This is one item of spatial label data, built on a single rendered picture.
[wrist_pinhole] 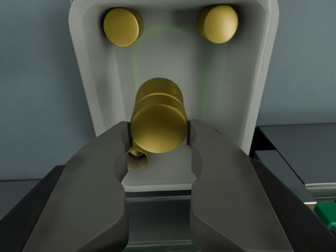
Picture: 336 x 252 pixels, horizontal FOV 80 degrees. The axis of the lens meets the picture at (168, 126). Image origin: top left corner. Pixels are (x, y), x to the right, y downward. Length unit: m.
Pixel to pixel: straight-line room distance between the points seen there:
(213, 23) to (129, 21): 0.08
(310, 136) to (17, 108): 0.43
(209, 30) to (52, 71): 0.21
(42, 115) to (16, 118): 0.04
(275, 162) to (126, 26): 0.23
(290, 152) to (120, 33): 0.25
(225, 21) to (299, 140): 0.20
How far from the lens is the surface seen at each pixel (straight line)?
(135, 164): 0.30
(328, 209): 0.28
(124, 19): 0.21
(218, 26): 0.22
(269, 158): 0.29
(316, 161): 0.31
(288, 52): 0.33
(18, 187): 0.45
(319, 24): 0.34
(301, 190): 0.25
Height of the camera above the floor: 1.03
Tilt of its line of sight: 59 degrees down
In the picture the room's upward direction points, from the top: 177 degrees clockwise
